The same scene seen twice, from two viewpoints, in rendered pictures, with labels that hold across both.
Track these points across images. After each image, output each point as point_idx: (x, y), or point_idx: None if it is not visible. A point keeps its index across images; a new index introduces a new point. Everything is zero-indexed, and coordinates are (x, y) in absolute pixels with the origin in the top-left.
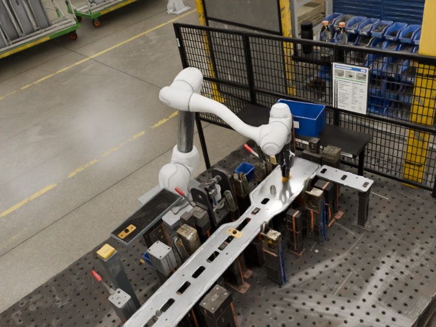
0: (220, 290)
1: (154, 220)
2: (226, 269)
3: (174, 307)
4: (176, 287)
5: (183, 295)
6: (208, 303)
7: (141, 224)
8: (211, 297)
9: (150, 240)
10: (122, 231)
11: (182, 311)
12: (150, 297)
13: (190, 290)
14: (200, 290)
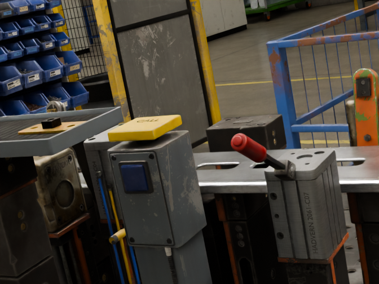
0: (221, 123)
1: (20, 115)
2: (101, 262)
3: (279, 156)
4: (217, 171)
5: (239, 160)
6: (259, 121)
7: (25, 126)
8: (242, 123)
9: (40, 217)
10: (48, 130)
11: (283, 149)
12: (261, 182)
13: (221, 159)
14: (219, 152)
